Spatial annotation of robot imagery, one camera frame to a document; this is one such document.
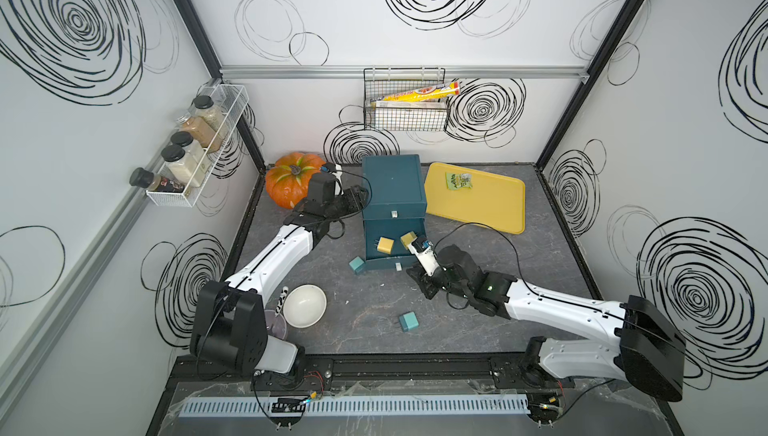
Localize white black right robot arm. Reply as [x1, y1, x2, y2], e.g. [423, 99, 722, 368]
[407, 239, 686, 402]

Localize spice jar brown contents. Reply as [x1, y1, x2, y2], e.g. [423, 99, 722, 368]
[177, 114, 223, 153]

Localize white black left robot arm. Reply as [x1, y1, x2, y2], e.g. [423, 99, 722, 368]
[189, 166, 373, 377]

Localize yellow snack package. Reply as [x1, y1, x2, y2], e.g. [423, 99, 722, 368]
[376, 82, 460, 103]

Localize clear acrylic spice shelf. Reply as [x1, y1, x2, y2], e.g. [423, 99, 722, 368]
[145, 83, 249, 208]

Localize small dark pepper bottle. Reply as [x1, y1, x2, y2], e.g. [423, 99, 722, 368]
[129, 168, 185, 194]

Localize teal plug cube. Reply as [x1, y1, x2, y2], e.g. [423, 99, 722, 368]
[398, 312, 419, 332]
[349, 257, 365, 274]

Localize white plate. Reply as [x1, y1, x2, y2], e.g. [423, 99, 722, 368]
[283, 284, 327, 329]

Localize teal drawer cabinet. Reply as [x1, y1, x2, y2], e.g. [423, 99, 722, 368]
[362, 155, 427, 271]

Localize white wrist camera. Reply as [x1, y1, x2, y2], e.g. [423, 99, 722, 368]
[322, 163, 343, 179]
[408, 236, 440, 277]

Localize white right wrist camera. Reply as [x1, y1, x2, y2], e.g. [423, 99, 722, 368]
[408, 236, 440, 277]

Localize orange decorative pumpkin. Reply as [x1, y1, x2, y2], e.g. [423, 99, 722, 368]
[265, 152, 326, 210]

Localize yellow plug cube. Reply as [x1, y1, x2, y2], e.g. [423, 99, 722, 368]
[376, 237, 394, 255]
[400, 231, 418, 250]

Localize spice jar cream contents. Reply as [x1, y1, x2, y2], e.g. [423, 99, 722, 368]
[161, 144, 204, 188]

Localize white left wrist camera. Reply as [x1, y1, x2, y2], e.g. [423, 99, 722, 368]
[322, 163, 343, 179]

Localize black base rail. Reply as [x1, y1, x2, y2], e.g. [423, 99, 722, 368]
[170, 351, 652, 392]

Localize grey slotted cable duct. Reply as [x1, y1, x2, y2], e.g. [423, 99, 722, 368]
[178, 394, 530, 418]

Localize spice jar white contents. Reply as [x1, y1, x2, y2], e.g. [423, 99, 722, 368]
[170, 131, 211, 174]

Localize yellow cutting board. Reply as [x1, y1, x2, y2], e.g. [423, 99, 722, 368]
[424, 163, 526, 235]

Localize purple bowl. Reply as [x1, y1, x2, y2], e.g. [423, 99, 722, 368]
[264, 310, 288, 340]

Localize green sticker label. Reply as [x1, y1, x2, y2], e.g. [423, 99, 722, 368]
[445, 173, 473, 191]

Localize black wire wall basket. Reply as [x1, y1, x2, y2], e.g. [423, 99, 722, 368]
[363, 67, 448, 132]

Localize spice jar tan contents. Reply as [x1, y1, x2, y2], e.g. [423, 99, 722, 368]
[192, 95, 227, 136]

